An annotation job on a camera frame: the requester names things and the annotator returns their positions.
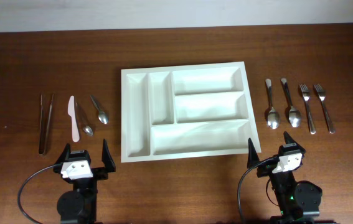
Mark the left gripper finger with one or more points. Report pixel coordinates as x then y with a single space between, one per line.
107 159
64 155

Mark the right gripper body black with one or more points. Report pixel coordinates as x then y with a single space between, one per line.
264 171

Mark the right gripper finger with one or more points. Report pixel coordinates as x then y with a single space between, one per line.
289 140
253 158

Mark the large steel spoon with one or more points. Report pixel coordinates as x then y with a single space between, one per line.
294 116
273 117

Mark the small steel teaspoon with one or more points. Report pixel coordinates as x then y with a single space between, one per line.
102 116
84 122

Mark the white plastic knife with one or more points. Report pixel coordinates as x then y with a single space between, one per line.
71 113

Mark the steel fork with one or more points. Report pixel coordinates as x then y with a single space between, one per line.
322 95
306 96

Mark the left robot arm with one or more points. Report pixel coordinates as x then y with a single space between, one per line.
79 204

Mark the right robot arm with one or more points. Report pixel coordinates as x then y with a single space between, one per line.
298 201

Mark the steel tweezers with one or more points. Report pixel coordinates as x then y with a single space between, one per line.
45 120

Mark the white plastic cutlery tray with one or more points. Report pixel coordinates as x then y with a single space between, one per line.
186 111

